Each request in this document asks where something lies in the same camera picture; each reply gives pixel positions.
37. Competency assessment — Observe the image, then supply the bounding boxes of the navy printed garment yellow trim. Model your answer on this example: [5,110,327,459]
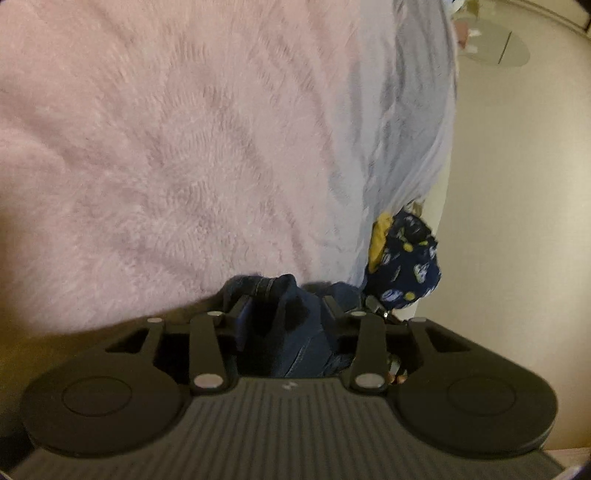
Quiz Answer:
[366,209,443,311]

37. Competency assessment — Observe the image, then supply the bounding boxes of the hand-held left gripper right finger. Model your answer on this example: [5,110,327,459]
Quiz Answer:
[323,298,474,392]

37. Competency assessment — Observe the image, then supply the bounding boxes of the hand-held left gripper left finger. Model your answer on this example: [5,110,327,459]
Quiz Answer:
[105,298,252,392]

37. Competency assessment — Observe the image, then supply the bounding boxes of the dark blue jeans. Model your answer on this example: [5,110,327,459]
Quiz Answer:
[216,274,366,380]

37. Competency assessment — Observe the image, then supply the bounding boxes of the pink and grey blanket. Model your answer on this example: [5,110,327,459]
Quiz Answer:
[0,0,462,335]

